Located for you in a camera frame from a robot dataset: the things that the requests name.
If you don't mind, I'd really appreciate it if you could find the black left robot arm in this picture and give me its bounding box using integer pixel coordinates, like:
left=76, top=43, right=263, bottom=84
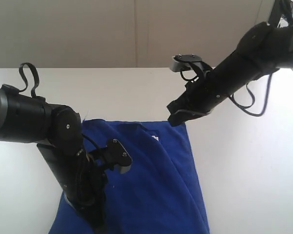
left=0, top=87, right=105, bottom=233

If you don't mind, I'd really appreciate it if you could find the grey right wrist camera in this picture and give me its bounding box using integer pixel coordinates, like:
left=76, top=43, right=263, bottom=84
left=170, top=54, right=213, bottom=82

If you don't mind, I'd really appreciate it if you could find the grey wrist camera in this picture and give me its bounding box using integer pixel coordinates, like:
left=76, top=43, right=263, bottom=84
left=88, top=139, right=132, bottom=174
left=170, top=54, right=213, bottom=82

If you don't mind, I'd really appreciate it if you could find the blue microfiber towel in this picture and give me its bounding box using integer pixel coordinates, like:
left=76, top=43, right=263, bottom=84
left=47, top=111, right=210, bottom=234

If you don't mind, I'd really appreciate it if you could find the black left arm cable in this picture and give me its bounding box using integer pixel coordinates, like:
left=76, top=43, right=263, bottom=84
left=18, top=62, right=105, bottom=171

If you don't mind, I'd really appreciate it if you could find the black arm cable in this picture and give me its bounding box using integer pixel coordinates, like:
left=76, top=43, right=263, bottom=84
left=180, top=0, right=293, bottom=117
left=18, top=62, right=105, bottom=171

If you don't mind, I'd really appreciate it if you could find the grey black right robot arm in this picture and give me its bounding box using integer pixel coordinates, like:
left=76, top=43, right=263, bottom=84
left=167, top=22, right=293, bottom=126

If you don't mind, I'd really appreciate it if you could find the dark window frame post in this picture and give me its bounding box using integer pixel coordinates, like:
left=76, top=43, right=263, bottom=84
left=268, top=0, right=287, bottom=27

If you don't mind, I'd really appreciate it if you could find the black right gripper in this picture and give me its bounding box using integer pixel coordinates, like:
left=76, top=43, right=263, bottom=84
left=167, top=73, right=234, bottom=126

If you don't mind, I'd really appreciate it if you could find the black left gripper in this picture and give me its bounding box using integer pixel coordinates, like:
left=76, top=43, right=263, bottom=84
left=37, top=142, right=107, bottom=234

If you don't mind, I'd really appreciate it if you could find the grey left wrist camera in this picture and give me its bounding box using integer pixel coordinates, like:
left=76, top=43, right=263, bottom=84
left=88, top=139, right=132, bottom=174

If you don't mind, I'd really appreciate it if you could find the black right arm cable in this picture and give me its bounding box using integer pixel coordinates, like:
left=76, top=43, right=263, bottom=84
left=180, top=0, right=293, bottom=117

